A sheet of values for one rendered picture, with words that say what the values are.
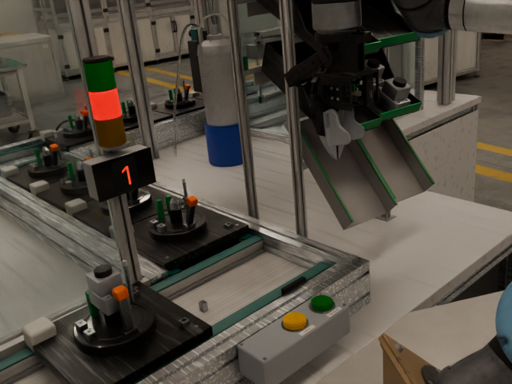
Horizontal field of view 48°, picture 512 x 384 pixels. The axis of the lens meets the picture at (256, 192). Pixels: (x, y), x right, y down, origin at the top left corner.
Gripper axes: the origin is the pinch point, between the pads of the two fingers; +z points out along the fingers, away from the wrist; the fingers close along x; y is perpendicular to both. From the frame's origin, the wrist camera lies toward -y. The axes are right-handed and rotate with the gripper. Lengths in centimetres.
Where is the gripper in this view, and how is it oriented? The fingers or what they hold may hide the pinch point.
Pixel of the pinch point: (332, 150)
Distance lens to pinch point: 99.0
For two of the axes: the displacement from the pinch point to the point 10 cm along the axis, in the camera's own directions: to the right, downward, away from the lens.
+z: 0.9, 9.2, 3.7
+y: 6.7, 2.2, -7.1
